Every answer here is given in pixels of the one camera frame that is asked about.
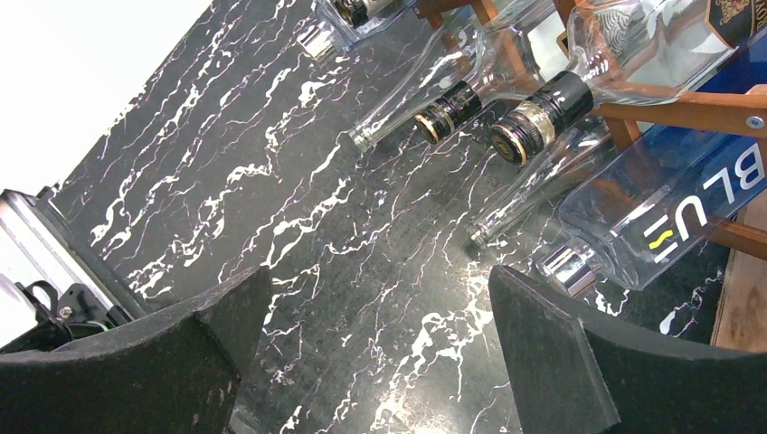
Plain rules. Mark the brown wooden board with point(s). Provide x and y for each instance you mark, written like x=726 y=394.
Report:
x=740 y=321

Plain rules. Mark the clear square liquor bottle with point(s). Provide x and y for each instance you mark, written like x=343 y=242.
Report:
x=639 y=60
x=516 y=53

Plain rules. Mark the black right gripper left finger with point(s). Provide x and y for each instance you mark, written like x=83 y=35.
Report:
x=178 y=370

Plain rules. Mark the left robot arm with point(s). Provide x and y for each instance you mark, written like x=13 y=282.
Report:
x=55 y=291

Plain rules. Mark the brown wooden wine rack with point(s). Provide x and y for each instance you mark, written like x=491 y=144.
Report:
x=627 y=61

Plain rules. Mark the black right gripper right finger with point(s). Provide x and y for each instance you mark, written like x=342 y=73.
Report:
x=574 y=369

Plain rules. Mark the blue square glass bottle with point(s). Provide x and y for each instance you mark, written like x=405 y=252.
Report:
x=339 y=26
x=662 y=195

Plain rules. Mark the clear wine glass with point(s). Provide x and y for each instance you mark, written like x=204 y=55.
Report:
x=448 y=57
x=575 y=156

